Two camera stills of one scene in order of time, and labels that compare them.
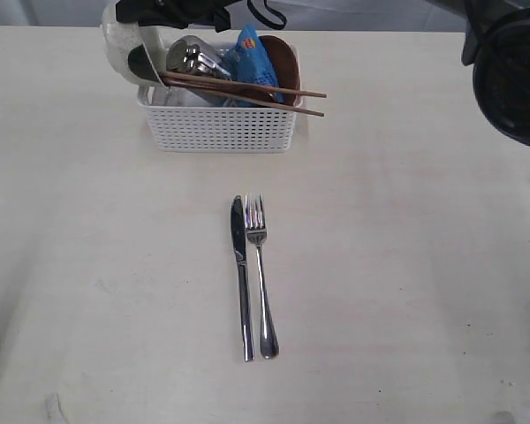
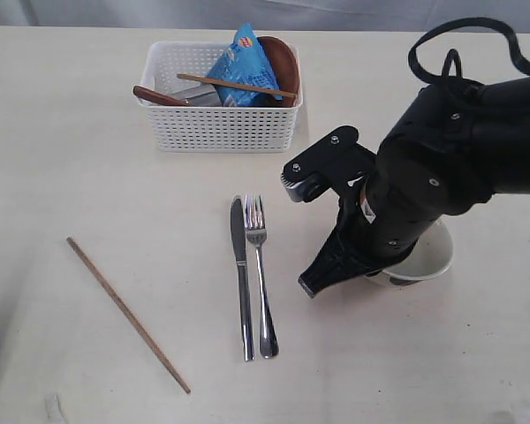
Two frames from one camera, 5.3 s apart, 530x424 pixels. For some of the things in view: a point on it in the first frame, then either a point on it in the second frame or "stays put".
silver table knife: x=238 y=237 stays put
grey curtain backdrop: x=299 y=14 stays put
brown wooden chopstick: x=309 y=111 -> x=239 y=86
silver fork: x=256 y=230 stays put
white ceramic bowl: x=138 y=52 -> x=429 y=258
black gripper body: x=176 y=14 -> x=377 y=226
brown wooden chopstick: x=242 y=84 -> x=78 y=250
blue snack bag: x=249 y=62 stays put
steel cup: x=193 y=55 -> x=203 y=94
